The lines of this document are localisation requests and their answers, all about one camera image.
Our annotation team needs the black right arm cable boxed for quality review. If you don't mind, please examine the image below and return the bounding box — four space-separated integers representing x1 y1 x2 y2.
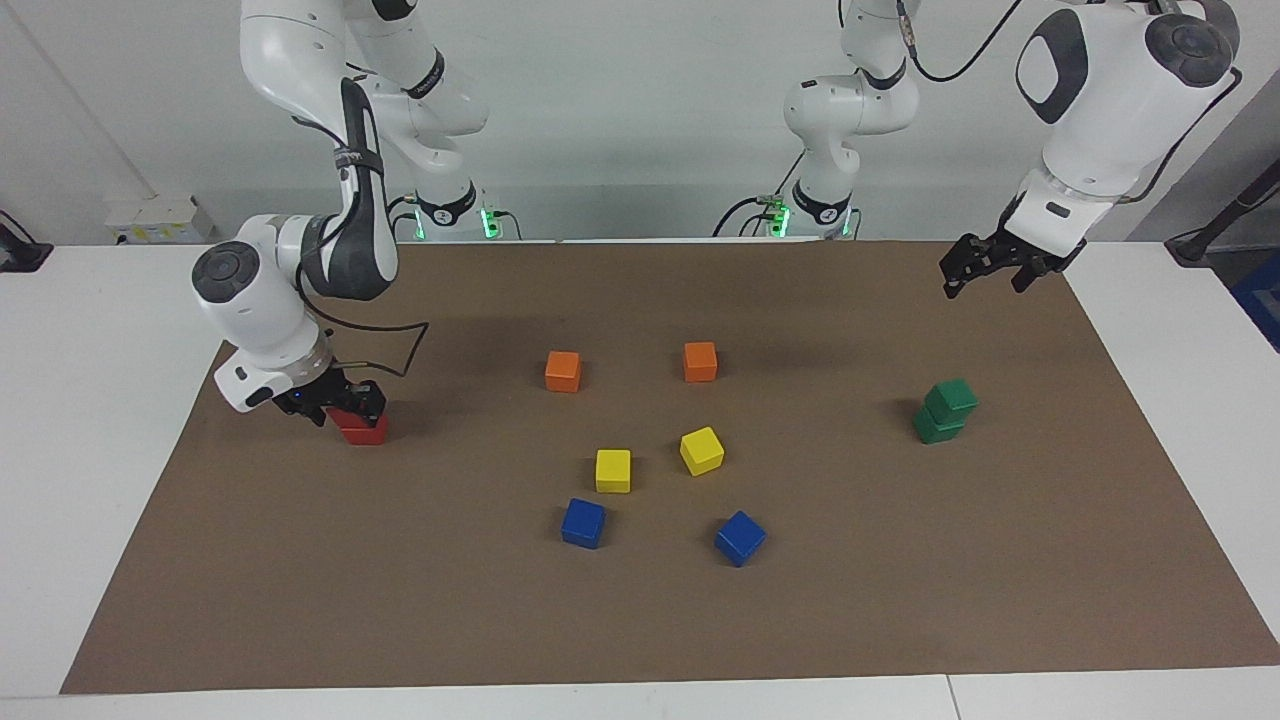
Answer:
293 115 432 380

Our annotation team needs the green wooden cube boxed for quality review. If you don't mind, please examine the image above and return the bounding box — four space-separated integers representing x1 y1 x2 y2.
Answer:
924 378 980 422
913 405 967 446

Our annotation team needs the white wall box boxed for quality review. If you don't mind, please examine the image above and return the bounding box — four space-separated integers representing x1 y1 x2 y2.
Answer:
105 195 216 246

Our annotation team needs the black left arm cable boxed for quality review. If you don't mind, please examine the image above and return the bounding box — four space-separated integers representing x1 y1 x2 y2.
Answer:
895 0 1243 206

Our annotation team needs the brown paper mat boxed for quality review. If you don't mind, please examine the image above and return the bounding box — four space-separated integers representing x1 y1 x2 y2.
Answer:
60 240 1280 696

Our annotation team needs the black stand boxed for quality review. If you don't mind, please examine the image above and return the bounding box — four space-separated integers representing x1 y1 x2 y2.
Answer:
1165 160 1280 266
0 210 53 273

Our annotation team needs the blue bin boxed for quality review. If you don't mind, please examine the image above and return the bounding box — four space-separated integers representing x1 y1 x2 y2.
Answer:
1232 250 1280 353

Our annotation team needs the blue wooden cube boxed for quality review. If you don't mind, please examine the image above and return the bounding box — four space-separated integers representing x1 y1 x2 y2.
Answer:
714 510 767 568
560 498 607 550

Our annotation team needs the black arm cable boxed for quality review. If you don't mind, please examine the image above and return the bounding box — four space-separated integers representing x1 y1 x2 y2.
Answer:
895 0 1243 206
293 115 432 380

